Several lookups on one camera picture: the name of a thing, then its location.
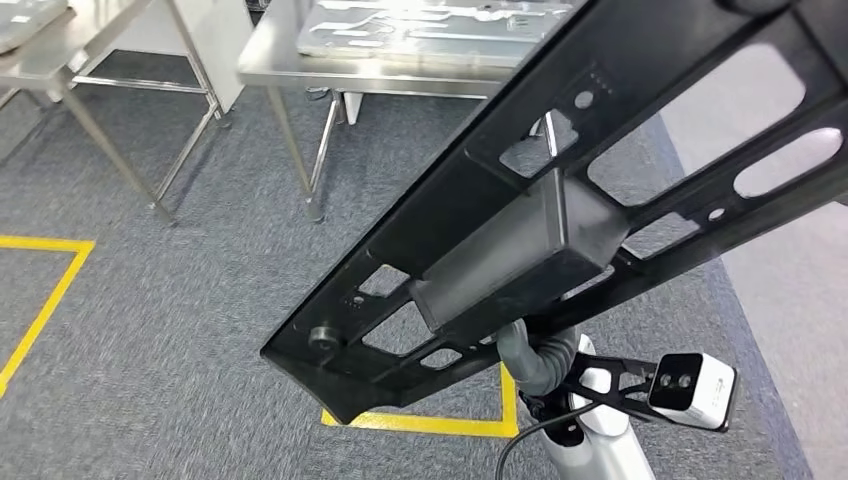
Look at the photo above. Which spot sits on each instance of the black plastic plate bracket part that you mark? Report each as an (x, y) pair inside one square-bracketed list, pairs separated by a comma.
[(503, 265)]

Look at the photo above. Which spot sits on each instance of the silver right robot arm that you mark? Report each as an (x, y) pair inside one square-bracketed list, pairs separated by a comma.
[(596, 450)]

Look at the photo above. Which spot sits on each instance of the stainless steel workbench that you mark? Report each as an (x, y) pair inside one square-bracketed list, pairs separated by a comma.
[(278, 66)]

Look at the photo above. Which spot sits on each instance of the stamped grey metal panel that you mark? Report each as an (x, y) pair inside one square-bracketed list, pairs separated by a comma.
[(411, 33), (26, 20)]

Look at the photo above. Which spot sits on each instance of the white cabinet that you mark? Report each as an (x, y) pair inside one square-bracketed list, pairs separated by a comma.
[(212, 40)]

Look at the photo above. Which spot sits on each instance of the stainless steel table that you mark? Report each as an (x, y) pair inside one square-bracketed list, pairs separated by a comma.
[(60, 46)]

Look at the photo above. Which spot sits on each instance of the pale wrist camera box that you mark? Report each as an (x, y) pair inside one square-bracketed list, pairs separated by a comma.
[(702, 391)]

